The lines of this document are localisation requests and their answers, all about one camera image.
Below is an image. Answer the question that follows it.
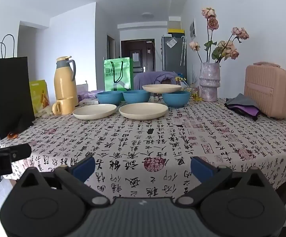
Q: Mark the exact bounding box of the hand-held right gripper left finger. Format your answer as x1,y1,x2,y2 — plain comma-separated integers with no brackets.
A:
16,156,112,207

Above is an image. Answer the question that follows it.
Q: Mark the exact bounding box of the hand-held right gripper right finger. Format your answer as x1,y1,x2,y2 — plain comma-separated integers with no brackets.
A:
175,156,269,206

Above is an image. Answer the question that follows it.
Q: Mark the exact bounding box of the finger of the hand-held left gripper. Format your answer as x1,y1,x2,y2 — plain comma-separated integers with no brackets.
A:
0,144,32,159

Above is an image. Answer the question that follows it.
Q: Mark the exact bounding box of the cream plate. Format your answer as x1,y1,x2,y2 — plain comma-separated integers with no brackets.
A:
142,84,182,94
72,104,117,120
119,102,168,120

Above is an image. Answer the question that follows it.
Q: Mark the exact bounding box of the blue bowl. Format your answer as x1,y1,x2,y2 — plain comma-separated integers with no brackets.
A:
95,91,124,105
162,91,191,108
122,90,150,104

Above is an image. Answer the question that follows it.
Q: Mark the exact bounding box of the crumpled white plastic bag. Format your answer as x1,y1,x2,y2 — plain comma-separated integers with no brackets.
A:
36,106,57,118

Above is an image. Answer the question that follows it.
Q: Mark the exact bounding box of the black paper bag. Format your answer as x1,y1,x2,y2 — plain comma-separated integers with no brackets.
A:
0,35,36,140

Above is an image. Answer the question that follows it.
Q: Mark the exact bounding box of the yellow snack bag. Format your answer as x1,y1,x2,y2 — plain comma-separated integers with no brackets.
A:
30,80,50,114

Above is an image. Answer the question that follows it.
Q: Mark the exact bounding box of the calligraphy printed tablecloth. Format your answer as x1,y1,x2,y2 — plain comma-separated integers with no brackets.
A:
0,96,286,198

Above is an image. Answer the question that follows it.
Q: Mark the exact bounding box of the yellow mug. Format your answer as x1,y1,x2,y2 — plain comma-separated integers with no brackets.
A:
52,97,76,116

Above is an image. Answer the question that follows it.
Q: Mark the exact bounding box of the white book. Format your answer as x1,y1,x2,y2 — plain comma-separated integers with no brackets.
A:
79,98,99,105

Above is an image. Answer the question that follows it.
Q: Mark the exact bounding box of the yellow flower branch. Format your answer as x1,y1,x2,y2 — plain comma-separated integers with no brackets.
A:
175,75,203,102

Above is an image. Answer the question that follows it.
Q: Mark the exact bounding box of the purple plastic packet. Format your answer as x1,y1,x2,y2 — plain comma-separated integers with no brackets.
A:
78,90,104,100

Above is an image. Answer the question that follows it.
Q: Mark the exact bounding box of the purple cloth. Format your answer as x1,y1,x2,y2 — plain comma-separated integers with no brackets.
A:
228,104,260,120

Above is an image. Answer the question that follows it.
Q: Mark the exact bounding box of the white paper bag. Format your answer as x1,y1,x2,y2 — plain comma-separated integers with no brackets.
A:
76,83,89,97

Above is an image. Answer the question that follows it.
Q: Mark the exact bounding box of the yellow thermos jug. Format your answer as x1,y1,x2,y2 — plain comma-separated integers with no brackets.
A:
54,56,79,106

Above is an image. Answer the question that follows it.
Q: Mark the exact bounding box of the pink ceramic vase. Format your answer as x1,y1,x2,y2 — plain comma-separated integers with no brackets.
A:
199,62,221,102

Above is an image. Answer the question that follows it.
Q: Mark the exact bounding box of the green paper bag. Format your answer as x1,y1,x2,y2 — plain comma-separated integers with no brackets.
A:
104,57,134,92

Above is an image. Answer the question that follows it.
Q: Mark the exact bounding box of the purple blanket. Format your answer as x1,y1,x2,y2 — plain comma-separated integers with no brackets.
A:
134,71,177,90

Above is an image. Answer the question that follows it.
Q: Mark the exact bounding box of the pink hard case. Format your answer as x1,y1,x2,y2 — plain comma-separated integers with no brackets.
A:
244,62,286,119

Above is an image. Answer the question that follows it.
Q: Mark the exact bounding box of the grey refrigerator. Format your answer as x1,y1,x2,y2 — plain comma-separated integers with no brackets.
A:
161,35,187,76

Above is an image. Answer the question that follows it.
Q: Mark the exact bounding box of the pale hanging umbrella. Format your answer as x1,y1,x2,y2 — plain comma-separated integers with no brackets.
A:
181,36,187,65

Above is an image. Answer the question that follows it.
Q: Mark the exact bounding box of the brown interior door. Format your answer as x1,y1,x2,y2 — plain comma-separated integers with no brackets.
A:
107,35,116,60

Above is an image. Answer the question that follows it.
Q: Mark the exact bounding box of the dark brown entrance door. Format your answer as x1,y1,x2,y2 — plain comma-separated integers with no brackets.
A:
121,39,156,73

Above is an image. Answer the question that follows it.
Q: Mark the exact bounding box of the dried rose bouquet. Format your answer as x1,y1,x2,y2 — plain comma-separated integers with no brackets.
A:
189,7,250,64

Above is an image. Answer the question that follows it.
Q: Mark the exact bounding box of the white box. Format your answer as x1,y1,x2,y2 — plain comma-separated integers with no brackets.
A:
169,17,181,29

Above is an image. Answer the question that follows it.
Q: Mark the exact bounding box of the wall poster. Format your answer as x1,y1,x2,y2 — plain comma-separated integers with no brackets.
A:
189,19,197,41

